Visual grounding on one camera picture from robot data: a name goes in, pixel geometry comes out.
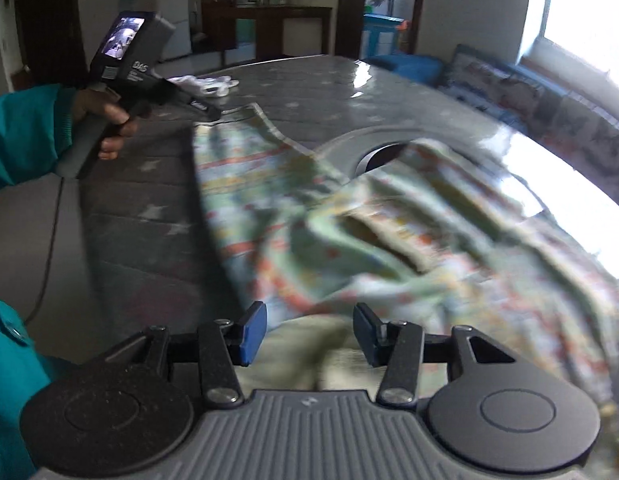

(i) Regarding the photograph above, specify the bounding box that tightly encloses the dark wooden cabinet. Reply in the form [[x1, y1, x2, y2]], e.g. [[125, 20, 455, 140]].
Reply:
[[200, 0, 335, 61]]

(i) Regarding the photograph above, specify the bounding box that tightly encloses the person's teal jacket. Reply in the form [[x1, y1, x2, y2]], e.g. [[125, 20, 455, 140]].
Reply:
[[0, 295, 58, 480]]

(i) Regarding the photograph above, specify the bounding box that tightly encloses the blue cabinet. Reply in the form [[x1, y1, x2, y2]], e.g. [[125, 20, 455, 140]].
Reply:
[[363, 12, 409, 57]]

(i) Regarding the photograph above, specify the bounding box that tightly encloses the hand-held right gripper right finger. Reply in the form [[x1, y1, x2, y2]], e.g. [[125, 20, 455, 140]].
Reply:
[[353, 302, 515, 408]]

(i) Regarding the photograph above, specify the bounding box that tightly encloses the butterfly print cushion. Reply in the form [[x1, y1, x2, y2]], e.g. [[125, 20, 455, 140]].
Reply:
[[532, 87, 619, 163], [439, 44, 545, 126]]

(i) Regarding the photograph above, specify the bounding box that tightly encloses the window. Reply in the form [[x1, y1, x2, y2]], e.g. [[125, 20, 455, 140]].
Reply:
[[537, 0, 619, 68]]

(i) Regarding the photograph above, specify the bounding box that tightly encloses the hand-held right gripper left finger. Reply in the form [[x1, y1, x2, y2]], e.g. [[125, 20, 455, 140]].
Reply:
[[92, 301, 268, 408]]

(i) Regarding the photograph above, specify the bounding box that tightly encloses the white refrigerator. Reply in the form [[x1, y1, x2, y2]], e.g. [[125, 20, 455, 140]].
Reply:
[[157, 0, 193, 58]]

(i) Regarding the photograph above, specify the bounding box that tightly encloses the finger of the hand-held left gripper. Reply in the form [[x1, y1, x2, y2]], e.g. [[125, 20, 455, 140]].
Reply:
[[137, 80, 223, 122]]

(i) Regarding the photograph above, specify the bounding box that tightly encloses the dark wooden door frame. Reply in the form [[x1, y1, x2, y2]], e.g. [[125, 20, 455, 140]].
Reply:
[[337, 0, 429, 58]]

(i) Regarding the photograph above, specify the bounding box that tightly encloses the colourful printed garment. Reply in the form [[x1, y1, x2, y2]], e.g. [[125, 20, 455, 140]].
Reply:
[[190, 102, 619, 461]]

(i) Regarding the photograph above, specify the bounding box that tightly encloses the blue sofa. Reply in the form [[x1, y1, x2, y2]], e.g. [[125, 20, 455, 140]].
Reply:
[[364, 52, 619, 161]]

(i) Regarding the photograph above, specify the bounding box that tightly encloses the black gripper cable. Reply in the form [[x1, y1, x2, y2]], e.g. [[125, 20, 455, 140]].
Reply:
[[22, 175, 65, 326]]

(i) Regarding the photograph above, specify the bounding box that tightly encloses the person's left hand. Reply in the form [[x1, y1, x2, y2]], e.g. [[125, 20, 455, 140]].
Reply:
[[72, 86, 140, 161]]

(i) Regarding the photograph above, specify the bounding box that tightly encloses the dark wooden door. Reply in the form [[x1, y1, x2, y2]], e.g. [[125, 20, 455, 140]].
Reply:
[[14, 0, 88, 91]]

